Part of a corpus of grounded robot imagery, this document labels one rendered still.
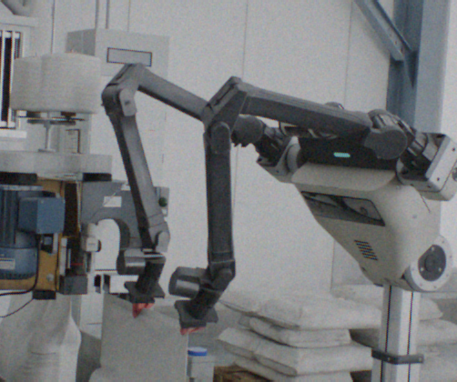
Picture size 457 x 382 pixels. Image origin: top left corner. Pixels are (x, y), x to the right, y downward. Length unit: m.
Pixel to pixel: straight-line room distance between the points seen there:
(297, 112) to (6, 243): 0.89
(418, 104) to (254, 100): 6.41
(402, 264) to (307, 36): 5.78
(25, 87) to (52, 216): 0.48
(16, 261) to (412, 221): 1.01
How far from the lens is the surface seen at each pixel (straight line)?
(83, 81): 2.75
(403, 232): 2.56
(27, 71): 3.00
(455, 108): 9.35
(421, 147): 2.37
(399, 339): 2.80
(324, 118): 2.27
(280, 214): 8.24
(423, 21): 8.62
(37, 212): 2.63
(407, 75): 8.77
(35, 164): 2.68
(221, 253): 2.37
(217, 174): 2.27
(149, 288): 2.73
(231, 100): 2.17
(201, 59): 7.81
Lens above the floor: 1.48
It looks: 3 degrees down
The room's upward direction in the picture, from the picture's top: 4 degrees clockwise
